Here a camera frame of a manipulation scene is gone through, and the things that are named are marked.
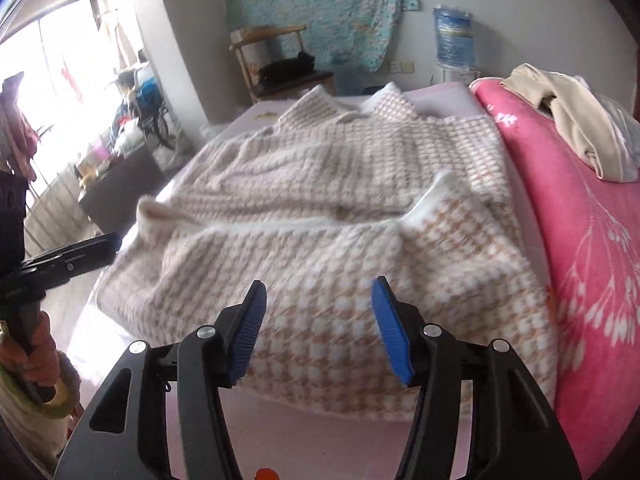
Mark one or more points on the wall socket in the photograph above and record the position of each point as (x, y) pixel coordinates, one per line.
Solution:
(402, 66)

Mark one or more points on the grey cabinet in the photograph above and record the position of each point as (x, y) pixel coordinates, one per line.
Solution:
(125, 185)

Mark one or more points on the blue bag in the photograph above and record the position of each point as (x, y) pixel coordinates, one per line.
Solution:
(148, 92)

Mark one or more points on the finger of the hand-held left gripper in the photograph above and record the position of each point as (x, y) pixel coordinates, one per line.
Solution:
(85, 255)

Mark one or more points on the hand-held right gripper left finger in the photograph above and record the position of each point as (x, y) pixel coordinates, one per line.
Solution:
(247, 330)

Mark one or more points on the teal floral cloth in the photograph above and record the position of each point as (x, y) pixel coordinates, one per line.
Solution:
(325, 5)

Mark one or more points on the beige white houndstooth sweater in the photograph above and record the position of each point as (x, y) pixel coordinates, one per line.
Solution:
(325, 220)

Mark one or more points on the person's left hand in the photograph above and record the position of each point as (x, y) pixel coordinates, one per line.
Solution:
(44, 355)

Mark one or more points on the wooden chair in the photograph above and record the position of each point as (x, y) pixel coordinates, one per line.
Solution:
(270, 32)

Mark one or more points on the person's left forearm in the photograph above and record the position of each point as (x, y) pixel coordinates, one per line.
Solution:
(30, 430)

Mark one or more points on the blue water bottle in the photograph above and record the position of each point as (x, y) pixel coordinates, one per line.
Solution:
(452, 35)

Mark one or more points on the bicycle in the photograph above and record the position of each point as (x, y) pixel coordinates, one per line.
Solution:
(157, 125)

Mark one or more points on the beige garment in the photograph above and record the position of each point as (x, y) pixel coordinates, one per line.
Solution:
(575, 120)

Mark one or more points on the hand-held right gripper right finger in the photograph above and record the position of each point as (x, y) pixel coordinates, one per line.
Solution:
(392, 330)

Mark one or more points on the pink floral blanket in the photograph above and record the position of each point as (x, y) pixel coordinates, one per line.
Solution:
(575, 260)

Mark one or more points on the black cloth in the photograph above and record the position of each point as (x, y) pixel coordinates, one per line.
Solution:
(290, 67)

